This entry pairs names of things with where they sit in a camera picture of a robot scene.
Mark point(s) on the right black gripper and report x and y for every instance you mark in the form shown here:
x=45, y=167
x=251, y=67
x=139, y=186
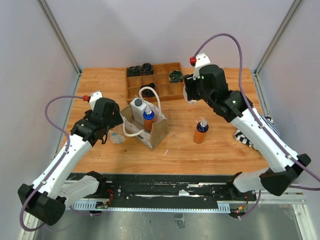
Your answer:
x=190, y=84

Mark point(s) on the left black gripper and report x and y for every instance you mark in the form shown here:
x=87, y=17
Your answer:
x=116, y=119

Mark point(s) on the round clear container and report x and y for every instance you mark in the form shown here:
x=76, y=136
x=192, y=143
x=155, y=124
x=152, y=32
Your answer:
x=116, y=138

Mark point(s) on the blue spray bottle orange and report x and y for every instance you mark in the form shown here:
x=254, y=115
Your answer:
x=201, y=130

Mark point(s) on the white bottle grey cap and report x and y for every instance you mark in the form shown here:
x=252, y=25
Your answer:
x=138, y=107

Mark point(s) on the blue striped cloth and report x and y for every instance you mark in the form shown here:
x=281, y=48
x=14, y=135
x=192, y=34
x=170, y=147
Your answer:
x=270, y=122

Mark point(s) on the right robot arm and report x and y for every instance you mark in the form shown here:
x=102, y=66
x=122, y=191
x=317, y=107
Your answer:
x=284, y=164

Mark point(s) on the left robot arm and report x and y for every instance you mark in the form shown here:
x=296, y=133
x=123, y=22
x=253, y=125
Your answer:
x=46, y=198

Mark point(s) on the black rolled sock behind bag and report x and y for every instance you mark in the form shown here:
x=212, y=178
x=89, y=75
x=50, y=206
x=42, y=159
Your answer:
x=147, y=93

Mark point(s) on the dark green rolled sock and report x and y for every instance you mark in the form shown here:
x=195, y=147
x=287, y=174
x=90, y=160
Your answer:
x=175, y=76

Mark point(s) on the wooden compartment tray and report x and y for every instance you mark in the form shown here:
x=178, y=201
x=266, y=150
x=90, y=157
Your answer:
x=166, y=91

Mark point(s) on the black rolled sock left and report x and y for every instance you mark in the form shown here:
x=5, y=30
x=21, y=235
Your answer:
x=133, y=71

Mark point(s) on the black white striped cloth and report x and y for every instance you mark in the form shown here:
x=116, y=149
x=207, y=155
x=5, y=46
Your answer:
x=240, y=137

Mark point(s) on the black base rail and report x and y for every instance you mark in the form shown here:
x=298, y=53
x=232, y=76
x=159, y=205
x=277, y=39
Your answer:
x=169, y=191

